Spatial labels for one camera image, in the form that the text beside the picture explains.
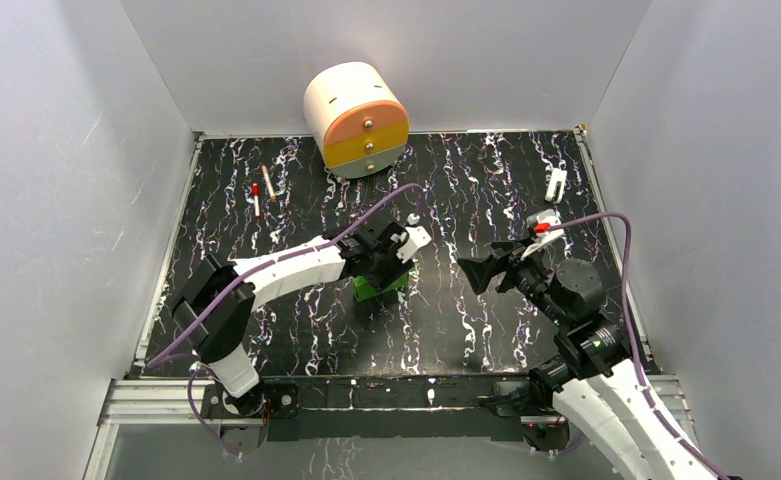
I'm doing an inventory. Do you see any red capped marker pen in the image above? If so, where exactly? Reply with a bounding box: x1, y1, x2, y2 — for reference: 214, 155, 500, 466
251, 183, 261, 220

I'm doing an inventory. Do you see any purple cable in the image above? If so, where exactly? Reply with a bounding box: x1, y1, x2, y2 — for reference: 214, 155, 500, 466
144, 182, 426, 458
548, 211, 736, 480

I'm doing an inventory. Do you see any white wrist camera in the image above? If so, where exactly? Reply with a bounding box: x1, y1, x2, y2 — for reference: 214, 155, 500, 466
391, 213, 432, 263
520, 209, 564, 260

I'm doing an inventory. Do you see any pink marker pen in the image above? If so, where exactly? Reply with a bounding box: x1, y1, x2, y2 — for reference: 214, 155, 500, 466
261, 165, 277, 200

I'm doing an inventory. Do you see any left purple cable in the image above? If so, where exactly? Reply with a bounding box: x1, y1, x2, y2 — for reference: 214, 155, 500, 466
144, 182, 426, 458

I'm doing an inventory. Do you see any round three-drawer storage cabinet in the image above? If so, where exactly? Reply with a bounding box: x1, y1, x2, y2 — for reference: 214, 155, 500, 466
303, 62, 410, 180

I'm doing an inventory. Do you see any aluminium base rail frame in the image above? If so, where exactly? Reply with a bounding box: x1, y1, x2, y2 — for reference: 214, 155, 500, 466
82, 374, 712, 480

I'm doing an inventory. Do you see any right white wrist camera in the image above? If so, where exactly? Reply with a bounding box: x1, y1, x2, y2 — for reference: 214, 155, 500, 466
520, 209, 564, 260

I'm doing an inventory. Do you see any small white plastic clip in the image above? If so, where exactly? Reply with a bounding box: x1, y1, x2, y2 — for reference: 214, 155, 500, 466
545, 168, 567, 205

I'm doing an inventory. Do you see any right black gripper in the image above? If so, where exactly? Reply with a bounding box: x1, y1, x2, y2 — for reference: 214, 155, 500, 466
456, 237, 568, 328

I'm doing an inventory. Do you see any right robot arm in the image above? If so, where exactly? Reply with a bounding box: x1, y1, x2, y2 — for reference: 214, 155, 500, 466
457, 242, 727, 479

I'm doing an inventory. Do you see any green paper box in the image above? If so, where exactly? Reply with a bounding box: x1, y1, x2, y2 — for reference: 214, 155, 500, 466
351, 260, 416, 301

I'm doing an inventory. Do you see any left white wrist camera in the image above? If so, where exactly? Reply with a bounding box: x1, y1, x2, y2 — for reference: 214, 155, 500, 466
391, 213, 432, 263

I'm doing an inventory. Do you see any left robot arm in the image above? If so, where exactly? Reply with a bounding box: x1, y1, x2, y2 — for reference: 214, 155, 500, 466
168, 221, 431, 417

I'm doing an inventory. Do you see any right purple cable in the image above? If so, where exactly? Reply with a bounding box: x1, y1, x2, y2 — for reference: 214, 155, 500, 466
548, 211, 736, 480

